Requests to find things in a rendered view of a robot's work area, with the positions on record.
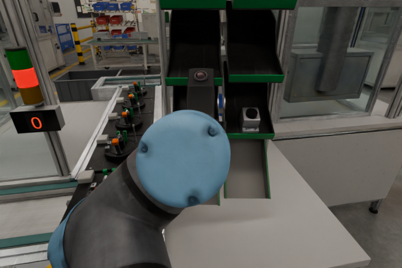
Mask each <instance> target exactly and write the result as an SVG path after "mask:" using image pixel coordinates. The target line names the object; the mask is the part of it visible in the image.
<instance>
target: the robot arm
mask: <svg viewBox="0 0 402 268"><path fill-rule="evenodd" d="M214 105H215V90H214V70H213V69H212V68H191V69H189V71H188V82H187V99H186V109H185V110H180V111H175V112H172V113H169V114H167V115H165V116H163V117H162V118H160V119H158V120H157V121H156V122H155V123H153V124H152V125H151V126H150V127H149V128H148V129H147V130H146V132H145V133H144V134H143V136H142V138H141V140H140V142H139V145H138V147H137V148H136V149H135V150H134V151H133V152H132V153H131V154H130V155H129V156H128V157H127V159H126V160H125V161H124V162H123V163H122V164H121V165H119V166H118V167H117V168H116V169H115V170H114V171H113V172H112V173H111V174H110V175H109V176H108V177H107V178H106V179H105V180H104V181H103V182H102V183H100V184H99V185H98V186H97V187H96V188H95V189H94V190H93V191H92V192H91V193H90V194H89V195H88V196H87V197H85V198H84V199H82V200H81V201H79V202H78V203H77V204H76V205H75V206H74V207H73V208H72V209H71V211H70V212H69V214H68V215H67V217H66V218H65V219H64V220H63V221H62V223H61V224H60V225H59V226H58V227H57V228H56V230H55V231H54V232H53V234H52V236H51V238H50V241H49V243H48V248H47V259H48V260H49V261H50V264H51V266H52V268H172V266H171V263H170V259H169V255H168V251H167V248H166V244H165V240H164V237H163V234H162V231H163V229H164V228H165V227H166V226H167V225H168V224H170V223H171V222H172V221H173V220H174V219H175V218H176V217H177V216H178V215H179V214H180V213H181V212H182V211H183V210H184V209H185V208H187V207H190V206H196V205H199V204H202V203H204V202H206V201H207V200H209V199H210V198H212V197H213V196H214V195H215V194H216V193H217V192H218V191H219V190H220V188H221V187H222V186H223V184H224V182H225V180H226V178H227V175H228V172H229V168H230V158H231V150H230V143H229V139H228V137H227V135H226V133H225V131H224V130H226V125H227V122H226V121H220V120H219V119H214Z"/></svg>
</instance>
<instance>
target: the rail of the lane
mask: <svg viewBox="0 0 402 268"><path fill-rule="evenodd" d="M162 234H163V237H164V240H165V244H166V233H165V228H164V229H163V231H162ZM47 248H48V243H45V244H40V245H32V246H24V247H20V248H11V249H3V250H0V268H12V267H13V266H15V265H18V264H26V263H34V262H38V261H46V260H48V259H47ZM166 248H167V244H166Z"/></svg>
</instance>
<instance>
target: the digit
mask: <svg viewBox="0 0 402 268"><path fill-rule="evenodd" d="M24 116H25V119H26V121H27V124H28V126H29V130H30V131H31V132H32V131H41V130H47V127H46V125H45V121H44V118H43V116H42V113H41V112H36V113H25V114H24Z"/></svg>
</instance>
